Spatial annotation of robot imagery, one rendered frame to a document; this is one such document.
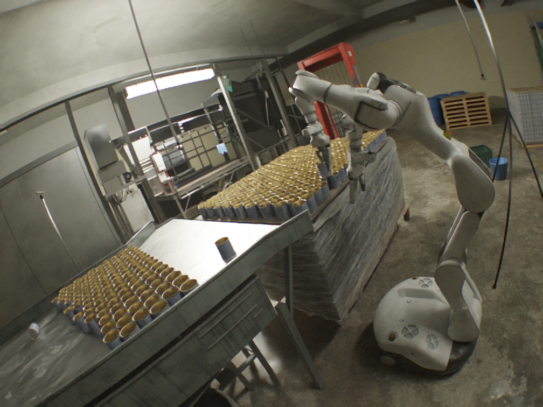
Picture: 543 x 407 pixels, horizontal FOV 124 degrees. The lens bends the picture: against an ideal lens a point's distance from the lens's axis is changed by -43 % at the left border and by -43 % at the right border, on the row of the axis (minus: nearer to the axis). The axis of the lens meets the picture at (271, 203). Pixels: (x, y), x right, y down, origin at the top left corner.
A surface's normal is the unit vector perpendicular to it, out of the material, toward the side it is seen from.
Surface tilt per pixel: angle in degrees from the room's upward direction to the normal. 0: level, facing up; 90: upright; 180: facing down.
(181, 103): 90
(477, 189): 87
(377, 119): 106
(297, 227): 90
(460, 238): 90
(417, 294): 73
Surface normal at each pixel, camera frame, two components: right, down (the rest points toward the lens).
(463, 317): -0.62, 0.45
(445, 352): 0.16, -0.73
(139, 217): 0.69, -0.03
